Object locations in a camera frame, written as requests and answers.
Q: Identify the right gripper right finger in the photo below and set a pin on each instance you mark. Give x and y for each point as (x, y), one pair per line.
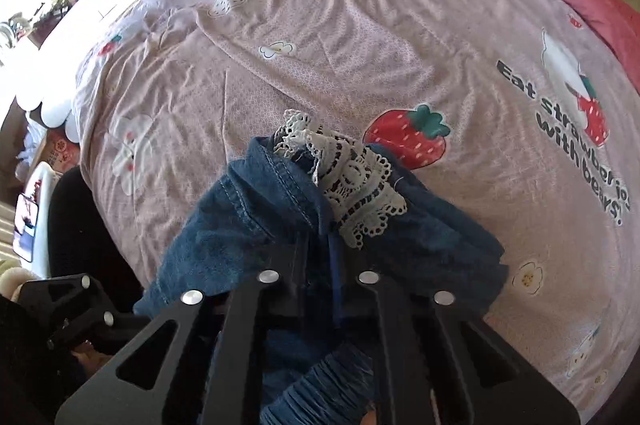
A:
(435, 362)

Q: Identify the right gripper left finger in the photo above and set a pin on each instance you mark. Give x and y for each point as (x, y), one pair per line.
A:
(199, 361)

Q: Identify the blue denim pants lace trim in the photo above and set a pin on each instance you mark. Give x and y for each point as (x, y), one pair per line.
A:
(321, 196)

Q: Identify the pink printed bed sheet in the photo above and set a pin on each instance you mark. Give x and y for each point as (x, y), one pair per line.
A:
(515, 111)

